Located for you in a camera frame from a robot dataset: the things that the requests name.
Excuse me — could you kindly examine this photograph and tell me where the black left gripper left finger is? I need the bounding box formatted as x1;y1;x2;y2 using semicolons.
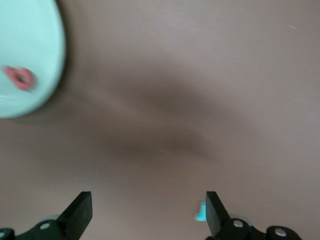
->
14;191;93;240

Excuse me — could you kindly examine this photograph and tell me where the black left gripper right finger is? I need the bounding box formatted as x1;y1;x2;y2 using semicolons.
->
205;191;301;240

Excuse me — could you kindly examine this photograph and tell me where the teal letter r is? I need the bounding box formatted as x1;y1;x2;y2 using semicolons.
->
194;201;208;223

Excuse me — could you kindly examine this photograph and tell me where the pink letter a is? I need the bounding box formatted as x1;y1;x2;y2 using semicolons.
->
2;66;36;91

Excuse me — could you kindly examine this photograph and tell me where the brown table cover sheet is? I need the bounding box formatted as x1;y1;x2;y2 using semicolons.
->
0;0;320;240

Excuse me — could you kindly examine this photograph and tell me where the pale green round plate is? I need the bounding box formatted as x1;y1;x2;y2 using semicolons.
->
0;0;67;119

